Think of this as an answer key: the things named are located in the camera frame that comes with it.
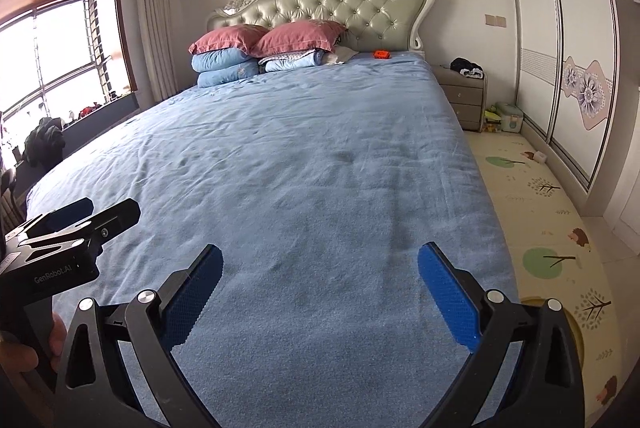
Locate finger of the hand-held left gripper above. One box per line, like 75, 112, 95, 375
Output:
75, 198, 142, 254
39, 197, 95, 231

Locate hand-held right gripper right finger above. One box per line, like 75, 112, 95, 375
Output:
417, 241, 586, 428

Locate yellow round bin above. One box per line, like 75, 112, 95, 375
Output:
520, 295, 590, 361

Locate white cloth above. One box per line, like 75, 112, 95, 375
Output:
325, 46, 360, 65

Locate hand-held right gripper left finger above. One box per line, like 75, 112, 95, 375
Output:
54, 244, 224, 428

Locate dark clothes pile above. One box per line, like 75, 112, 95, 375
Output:
450, 57, 485, 78

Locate window with wooden frame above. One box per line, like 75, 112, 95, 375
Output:
0, 0, 138, 134

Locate pink pillow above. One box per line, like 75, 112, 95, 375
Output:
188, 25, 271, 56
250, 20, 348, 58

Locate bed with blue sheet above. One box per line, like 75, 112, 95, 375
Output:
25, 51, 521, 428

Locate white sliding door wardrobe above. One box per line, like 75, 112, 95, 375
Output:
492, 0, 640, 219

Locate row of windowsill ornaments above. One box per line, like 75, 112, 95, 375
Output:
62, 93, 132, 121

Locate grey nightstand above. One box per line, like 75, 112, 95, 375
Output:
432, 64, 488, 132

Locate beige striped curtain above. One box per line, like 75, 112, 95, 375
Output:
135, 0, 180, 102

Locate dark round-back chair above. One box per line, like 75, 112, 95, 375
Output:
0, 168, 21, 234

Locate person's left hand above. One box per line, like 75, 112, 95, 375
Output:
0, 312, 68, 376

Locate folded patterned blue quilt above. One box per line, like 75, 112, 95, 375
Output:
257, 50, 326, 73

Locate green storage box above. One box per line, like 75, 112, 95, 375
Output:
495, 102, 523, 132

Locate cream printed play mat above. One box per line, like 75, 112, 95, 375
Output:
462, 128, 631, 428

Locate green tufted ornate headboard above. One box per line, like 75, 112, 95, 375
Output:
206, 0, 437, 54

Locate dark jacket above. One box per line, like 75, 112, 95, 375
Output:
24, 117, 67, 168

